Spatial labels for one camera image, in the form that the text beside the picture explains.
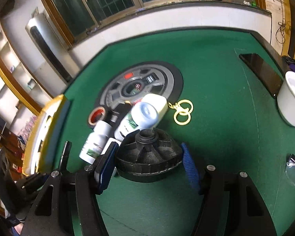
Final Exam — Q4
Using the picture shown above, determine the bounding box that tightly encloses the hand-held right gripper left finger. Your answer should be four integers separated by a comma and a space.
20, 141, 120, 236

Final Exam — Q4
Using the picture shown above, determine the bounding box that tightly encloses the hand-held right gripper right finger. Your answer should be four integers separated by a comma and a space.
181, 142, 277, 236

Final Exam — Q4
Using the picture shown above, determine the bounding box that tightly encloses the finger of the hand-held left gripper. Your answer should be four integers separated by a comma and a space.
59, 140, 72, 174

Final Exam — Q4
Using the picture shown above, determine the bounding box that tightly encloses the white bottle green label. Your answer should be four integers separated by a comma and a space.
79, 121, 113, 164

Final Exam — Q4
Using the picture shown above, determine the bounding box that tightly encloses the yellow cardboard box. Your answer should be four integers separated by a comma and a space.
22, 94, 72, 176

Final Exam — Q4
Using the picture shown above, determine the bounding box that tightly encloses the black round weight plate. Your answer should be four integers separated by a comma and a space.
115, 128, 183, 183

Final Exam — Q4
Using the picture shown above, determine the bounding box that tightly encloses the black tape roll red core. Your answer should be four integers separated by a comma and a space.
88, 106, 108, 129

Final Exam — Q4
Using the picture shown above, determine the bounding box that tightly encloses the white bottle with blue cap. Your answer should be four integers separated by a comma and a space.
114, 102, 158, 140

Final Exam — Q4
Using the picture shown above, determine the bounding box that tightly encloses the cream plastic bottle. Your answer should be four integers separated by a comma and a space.
141, 94, 168, 123

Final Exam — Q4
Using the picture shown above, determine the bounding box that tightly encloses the pile of patterned clothes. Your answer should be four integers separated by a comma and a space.
17, 114, 37, 145

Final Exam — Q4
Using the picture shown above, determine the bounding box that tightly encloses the large grey weight plate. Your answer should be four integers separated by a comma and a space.
95, 61, 184, 126

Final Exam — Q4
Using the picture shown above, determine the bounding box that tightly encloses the white standing air conditioner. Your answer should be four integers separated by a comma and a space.
25, 13, 73, 83

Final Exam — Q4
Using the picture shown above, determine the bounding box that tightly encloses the white mug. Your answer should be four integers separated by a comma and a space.
277, 71, 295, 128

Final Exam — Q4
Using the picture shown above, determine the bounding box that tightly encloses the black smartphone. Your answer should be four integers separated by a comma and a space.
239, 53, 284, 99

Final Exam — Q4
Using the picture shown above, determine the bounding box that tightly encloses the dark purple object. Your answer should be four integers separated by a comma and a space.
281, 55, 295, 79

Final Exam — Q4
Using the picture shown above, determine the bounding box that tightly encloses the yellow wooden door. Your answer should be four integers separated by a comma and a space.
263, 0, 295, 62

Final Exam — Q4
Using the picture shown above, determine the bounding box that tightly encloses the gold key ring clasp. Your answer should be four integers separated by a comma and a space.
168, 99, 194, 126

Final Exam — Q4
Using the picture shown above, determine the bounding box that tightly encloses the wooden wall shelf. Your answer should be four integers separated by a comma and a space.
0, 17, 54, 118

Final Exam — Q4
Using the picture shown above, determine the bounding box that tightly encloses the dangling wall cable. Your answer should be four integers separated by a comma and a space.
275, 17, 292, 45

